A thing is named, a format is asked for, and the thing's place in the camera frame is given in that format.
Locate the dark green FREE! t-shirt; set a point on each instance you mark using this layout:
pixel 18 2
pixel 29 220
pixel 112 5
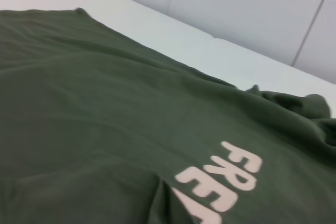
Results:
pixel 105 119

